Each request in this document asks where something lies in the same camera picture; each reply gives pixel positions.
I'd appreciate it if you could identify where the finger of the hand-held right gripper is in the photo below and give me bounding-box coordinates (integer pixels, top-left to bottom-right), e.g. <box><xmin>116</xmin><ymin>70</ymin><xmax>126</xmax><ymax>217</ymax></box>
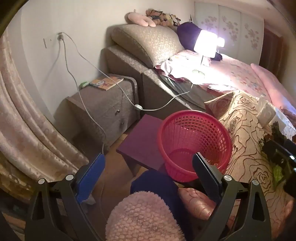
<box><xmin>262</xmin><ymin>139</ymin><xmax>296</xmax><ymax>167</ymax></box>

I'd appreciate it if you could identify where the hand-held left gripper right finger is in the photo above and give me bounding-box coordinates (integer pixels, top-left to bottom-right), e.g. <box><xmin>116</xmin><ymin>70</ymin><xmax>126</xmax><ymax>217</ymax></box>
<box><xmin>192</xmin><ymin>152</ymin><xmax>272</xmax><ymax>241</ymax></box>

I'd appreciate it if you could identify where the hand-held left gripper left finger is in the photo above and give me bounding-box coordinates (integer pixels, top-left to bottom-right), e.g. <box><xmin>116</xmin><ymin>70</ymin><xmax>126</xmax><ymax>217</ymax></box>
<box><xmin>24</xmin><ymin>152</ymin><xmax>107</xmax><ymax>241</ymax></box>

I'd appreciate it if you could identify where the pale foam packing piece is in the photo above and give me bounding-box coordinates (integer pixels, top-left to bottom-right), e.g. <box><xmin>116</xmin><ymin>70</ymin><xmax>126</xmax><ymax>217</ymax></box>
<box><xmin>256</xmin><ymin>97</ymin><xmax>277</xmax><ymax>127</ymax></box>

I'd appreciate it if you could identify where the red plastic mesh basket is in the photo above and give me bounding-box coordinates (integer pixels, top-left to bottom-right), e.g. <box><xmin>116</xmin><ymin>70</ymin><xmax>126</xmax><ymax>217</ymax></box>
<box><xmin>158</xmin><ymin>111</ymin><xmax>232</xmax><ymax>183</ymax></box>

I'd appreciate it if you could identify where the rose patterned blanket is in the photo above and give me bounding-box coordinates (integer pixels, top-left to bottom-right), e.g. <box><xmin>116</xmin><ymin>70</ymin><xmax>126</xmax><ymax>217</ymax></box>
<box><xmin>178</xmin><ymin>90</ymin><xmax>296</xmax><ymax>239</ymax></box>

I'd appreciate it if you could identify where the dark blue garment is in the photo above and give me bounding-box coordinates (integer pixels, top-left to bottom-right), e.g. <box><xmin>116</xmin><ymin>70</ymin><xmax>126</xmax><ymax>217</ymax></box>
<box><xmin>130</xmin><ymin>170</ymin><xmax>192</xmax><ymax>241</ymax></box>

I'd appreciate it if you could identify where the purple square stool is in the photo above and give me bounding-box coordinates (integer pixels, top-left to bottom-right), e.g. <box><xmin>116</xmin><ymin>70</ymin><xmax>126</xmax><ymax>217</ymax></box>
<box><xmin>116</xmin><ymin>114</ymin><xmax>171</xmax><ymax>176</ymax></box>

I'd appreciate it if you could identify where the pink fleece garment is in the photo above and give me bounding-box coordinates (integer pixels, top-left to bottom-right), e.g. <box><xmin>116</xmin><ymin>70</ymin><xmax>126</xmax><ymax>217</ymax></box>
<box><xmin>105</xmin><ymin>192</ymin><xmax>185</xmax><ymax>241</ymax></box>

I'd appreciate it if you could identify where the pink quilt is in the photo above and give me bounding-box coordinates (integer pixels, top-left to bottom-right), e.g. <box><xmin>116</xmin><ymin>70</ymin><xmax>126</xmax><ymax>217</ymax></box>
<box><xmin>250</xmin><ymin>63</ymin><xmax>296</xmax><ymax>116</ymax></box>

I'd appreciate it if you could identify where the grey upholstered nightstand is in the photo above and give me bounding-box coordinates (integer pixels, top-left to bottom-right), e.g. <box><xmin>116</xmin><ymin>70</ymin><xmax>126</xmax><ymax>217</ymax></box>
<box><xmin>54</xmin><ymin>74</ymin><xmax>138</xmax><ymax>154</ymax></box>

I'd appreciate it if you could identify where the beige patterned curtain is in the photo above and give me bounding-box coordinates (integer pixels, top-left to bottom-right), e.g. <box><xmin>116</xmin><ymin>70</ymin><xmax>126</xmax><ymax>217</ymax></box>
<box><xmin>0</xmin><ymin>30</ymin><xmax>89</xmax><ymax>202</ymax></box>

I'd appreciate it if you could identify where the pink floral bed sheet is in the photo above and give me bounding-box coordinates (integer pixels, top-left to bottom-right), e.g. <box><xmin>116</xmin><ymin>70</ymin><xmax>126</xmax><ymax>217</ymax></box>
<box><xmin>155</xmin><ymin>50</ymin><xmax>278</xmax><ymax>102</ymax></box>

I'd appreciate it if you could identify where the grey mattress pad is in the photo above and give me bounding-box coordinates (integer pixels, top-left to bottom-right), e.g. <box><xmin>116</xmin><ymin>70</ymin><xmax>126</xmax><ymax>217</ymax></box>
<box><xmin>159</xmin><ymin>75</ymin><xmax>208</xmax><ymax>109</ymax></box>

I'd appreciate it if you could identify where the orange paperback book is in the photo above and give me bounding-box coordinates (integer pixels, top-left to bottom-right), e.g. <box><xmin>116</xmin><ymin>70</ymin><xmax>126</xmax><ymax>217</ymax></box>
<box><xmin>89</xmin><ymin>77</ymin><xmax>124</xmax><ymax>91</ymax></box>

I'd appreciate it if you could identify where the dark wooden door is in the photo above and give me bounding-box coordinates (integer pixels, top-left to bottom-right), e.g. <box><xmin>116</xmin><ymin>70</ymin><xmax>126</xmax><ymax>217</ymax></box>
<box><xmin>262</xmin><ymin>27</ymin><xmax>284</xmax><ymax>77</ymax></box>

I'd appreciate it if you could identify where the lit table lamp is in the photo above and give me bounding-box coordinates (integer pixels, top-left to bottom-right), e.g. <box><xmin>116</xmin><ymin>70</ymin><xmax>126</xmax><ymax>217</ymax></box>
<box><xmin>192</xmin><ymin>30</ymin><xmax>218</xmax><ymax>76</ymax></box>

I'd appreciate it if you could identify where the floral sliding door wardrobe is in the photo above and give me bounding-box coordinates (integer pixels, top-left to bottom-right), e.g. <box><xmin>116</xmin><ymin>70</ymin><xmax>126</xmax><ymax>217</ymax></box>
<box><xmin>194</xmin><ymin>1</ymin><xmax>265</xmax><ymax>63</ymax></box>

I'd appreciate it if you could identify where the beige headboard cushion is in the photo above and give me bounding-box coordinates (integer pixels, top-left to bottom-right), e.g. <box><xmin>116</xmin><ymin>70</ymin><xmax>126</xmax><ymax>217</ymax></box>
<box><xmin>110</xmin><ymin>24</ymin><xmax>185</xmax><ymax>68</ymax></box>

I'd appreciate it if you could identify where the colourful plush toy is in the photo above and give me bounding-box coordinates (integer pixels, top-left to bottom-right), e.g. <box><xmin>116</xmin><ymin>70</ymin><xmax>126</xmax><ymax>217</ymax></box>
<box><xmin>159</xmin><ymin>14</ymin><xmax>181</xmax><ymax>28</ymax></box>

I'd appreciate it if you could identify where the pink neck pillow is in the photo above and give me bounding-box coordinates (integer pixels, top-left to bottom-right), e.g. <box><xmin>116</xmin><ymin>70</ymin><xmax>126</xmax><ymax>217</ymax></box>
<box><xmin>125</xmin><ymin>12</ymin><xmax>156</xmax><ymax>27</ymax></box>

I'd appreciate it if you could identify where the brown plush bear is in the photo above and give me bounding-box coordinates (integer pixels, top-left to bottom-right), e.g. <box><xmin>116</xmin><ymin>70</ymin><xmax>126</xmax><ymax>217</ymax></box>
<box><xmin>145</xmin><ymin>9</ymin><xmax>163</xmax><ymax>25</ymax></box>

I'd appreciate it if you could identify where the white lamp cable with switch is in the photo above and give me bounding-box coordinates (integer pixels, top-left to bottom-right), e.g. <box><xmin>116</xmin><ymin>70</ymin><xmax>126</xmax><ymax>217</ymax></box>
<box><xmin>60</xmin><ymin>32</ymin><xmax>195</xmax><ymax>112</ymax></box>

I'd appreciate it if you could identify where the white charger cable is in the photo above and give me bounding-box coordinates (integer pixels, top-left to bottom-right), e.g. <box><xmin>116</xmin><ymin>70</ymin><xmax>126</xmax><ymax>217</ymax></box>
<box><xmin>59</xmin><ymin>38</ymin><xmax>107</xmax><ymax>154</ymax></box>

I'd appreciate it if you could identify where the grey upholstered bed frame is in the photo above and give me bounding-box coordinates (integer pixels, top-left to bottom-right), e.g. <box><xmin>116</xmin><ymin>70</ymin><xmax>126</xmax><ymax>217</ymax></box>
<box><xmin>101</xmin><ymin>45</ymin><xmax>208</xmax><ymax>121</ymax></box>

